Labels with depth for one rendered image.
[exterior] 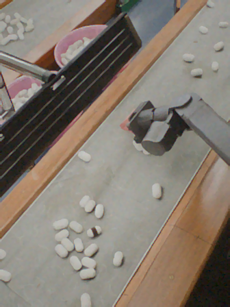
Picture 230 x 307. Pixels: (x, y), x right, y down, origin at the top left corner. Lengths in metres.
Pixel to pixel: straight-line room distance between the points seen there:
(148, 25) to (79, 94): 0.91
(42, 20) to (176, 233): 0.97
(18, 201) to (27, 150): 0.34
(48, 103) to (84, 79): 0.09
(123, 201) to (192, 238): 0.19
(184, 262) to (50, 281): 0.28
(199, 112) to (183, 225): 0.25
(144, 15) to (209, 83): 0.52
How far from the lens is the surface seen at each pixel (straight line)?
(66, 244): 0.86
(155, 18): 1.59
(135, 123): 0.95
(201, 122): 0.77
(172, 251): 0.83
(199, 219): 0.87
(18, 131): 0.60
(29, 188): 0.94
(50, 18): 1.52
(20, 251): 0.90
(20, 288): 0.86
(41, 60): 1.30
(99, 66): 0.71
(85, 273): 0.83
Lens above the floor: 1.53
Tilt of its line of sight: 52 degrees down
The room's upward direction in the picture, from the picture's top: 5 degrees counter-clockwise
